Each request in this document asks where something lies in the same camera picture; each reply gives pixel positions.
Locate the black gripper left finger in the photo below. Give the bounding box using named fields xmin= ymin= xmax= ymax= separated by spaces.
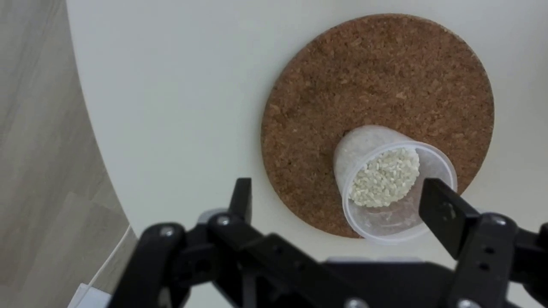
xmin=229 ymin=178 xmax=252 ymax=222

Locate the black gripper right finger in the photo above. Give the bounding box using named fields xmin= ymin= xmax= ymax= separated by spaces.
xmin=420 ymin=178 xmax=479 ymax=258

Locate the round cork trivet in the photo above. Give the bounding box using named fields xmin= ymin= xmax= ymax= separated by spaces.
xmin=260 ymin=14 xmax=495 ymax=238

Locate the clear plastic cup with rice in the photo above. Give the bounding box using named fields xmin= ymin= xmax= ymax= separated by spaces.
xmin=334 ymin=125 xmax=459 ymax=243

